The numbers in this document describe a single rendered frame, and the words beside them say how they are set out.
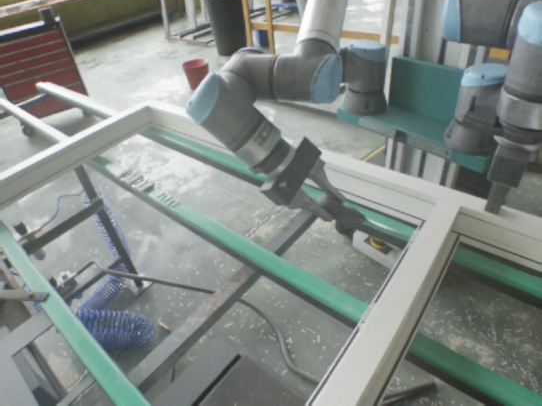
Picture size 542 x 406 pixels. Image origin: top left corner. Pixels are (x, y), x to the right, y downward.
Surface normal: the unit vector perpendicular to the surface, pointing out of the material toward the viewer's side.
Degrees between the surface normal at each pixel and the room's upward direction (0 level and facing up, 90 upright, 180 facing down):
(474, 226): 90
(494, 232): 90
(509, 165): 90
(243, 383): 0
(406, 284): 0
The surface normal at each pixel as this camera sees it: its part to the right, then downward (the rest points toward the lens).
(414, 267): -0.10, -0.79
